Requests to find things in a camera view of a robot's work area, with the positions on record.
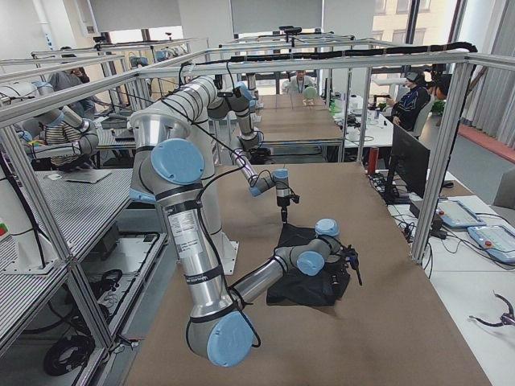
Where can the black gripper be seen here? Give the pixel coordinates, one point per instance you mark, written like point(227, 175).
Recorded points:
point(335, 268)
point(282, 203)

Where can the black t-shirt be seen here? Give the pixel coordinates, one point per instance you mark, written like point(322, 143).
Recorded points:
point(322, 289)

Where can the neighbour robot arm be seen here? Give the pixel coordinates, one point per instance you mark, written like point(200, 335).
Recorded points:
point(85, 145)

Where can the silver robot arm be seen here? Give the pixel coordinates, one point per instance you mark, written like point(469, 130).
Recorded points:
point(238, 100)
point(173, 169)

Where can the black power strip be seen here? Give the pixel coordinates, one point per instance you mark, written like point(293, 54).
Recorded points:
point(378, 182)

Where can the red bottle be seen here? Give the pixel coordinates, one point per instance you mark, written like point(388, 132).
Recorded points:
point(372, 162)

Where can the far teach pendant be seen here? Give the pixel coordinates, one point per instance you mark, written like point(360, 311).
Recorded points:
point(454, 214)

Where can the teach pendant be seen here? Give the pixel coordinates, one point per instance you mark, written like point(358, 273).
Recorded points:
point(496, 240)
point(454, 214)

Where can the black computer monitor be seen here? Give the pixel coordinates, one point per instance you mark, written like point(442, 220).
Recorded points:
point(409, 160)

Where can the near teach pendant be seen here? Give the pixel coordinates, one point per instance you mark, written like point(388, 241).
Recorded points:
point(496, 240)

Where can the seated person with headset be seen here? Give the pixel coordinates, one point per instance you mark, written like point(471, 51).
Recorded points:
point(405, 111)

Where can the silver laptop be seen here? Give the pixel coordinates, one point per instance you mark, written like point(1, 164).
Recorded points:
point(86, 176)

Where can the person in striped shirt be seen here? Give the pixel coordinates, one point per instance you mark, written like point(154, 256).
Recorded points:
point(63, 133)

